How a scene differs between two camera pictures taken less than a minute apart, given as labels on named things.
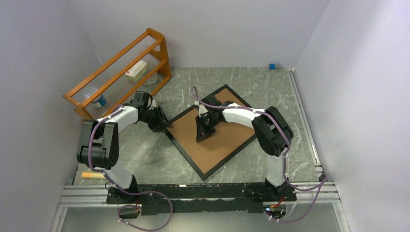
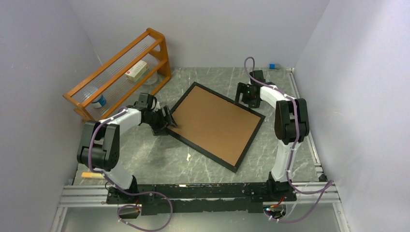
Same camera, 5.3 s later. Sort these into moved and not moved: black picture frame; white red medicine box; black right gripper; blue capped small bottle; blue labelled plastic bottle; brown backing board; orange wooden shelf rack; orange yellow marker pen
Moved: black right gripper; black picture frame; brown backing board
Not moved: orange wooden shelf rack; blue labelled plastic bottle; orange yellow marker pen; white red medicine box; blue capped small bottle
